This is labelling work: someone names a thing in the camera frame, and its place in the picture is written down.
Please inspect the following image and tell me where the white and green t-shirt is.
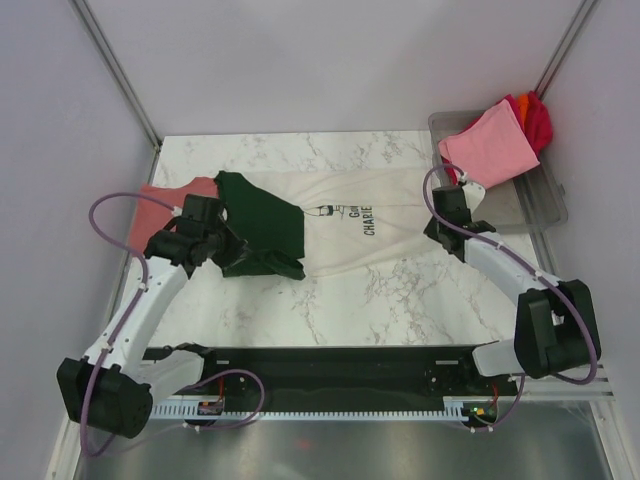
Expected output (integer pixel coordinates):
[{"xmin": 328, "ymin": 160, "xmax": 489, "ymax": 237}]
[{"xmin": 215, "ymin": 168, "xmax": 440, "ymax": 280}]

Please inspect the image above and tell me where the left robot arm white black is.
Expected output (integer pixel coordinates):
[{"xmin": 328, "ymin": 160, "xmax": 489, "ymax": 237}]
[{"xmin": 56, "ymin": 194, "xmax": 248, "ymax": 439}]

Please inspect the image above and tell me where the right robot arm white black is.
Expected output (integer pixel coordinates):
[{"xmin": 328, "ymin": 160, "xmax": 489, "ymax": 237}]
[{"xmin": 424, "ymin": 184, "xmax": 601, "ymax": 394}]

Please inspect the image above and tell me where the folded salmon red t-shirt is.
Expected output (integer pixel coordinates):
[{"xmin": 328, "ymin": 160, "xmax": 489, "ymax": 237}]
[{"xmin": 127, "ymin": 177, "xmax": 218, "ymax": 252}]

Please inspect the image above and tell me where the clear grey plastic bin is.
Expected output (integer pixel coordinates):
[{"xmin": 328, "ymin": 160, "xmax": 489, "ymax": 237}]
[{"xmin": 428, "ymin": 109, "xmax": 570, "ymax": 237}]

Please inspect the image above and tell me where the pink t-shirt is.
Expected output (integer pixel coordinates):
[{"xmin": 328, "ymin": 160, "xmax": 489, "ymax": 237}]
[{"xmin": 438, "ymin": 95, "xmax": 540, "ymax": 189}]

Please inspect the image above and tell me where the orange t-shirt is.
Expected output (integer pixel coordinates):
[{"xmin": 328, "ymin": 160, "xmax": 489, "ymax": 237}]
[{"xmin": 517, "ymin": 94, "xmax": 530, "ymax": 121}]

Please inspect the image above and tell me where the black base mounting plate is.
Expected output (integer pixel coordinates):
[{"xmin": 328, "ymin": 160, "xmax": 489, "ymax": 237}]
[{"xmin": 183, "ymin": 346, "xmax": 517, "ymax": 411}]

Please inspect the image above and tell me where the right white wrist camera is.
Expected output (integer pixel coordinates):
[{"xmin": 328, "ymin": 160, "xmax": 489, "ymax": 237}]
[{"xmin": 458, "ymin": 172, "xmax": 486, "ymax": 213}]

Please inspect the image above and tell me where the aluminium extrusion rail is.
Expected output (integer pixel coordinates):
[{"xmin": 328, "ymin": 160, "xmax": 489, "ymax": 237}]
[{"xmin": 522, "ymin": 364, "xmax": 614, "ymax": 401}]

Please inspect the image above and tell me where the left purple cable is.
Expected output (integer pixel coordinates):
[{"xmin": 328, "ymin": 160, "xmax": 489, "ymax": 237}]
[{"xmin": 82, "ymin": 191, "xmax": 265, "ymax": 459}]

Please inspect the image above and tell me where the white slotted cable duct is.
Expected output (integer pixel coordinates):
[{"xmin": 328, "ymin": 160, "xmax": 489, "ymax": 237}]
[{"xmin": 150, "ymin": 395, "xmax": 497, "ymax": 422}]

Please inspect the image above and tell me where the left aluminium frame post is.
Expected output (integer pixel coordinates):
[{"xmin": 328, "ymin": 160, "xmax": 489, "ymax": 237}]
[{"xmin": 69, "ymin": 0, "xmax": 162, "ymax": 152}]

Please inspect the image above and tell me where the aluminium frame post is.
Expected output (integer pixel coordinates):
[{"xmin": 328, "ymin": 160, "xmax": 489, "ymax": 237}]
[
  {"xmin": 69, "ymin": 0, "xmax": 162, "ymax": 152},
  {"xmin": 534, "ymin": 0, "xmax": 601, "ymax": 100}
]

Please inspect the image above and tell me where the right aluminium frame post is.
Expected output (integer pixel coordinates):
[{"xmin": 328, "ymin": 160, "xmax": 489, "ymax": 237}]
[{"xmin": 534, "ymin": 0, "xmax": 601, "ymax": 100}]

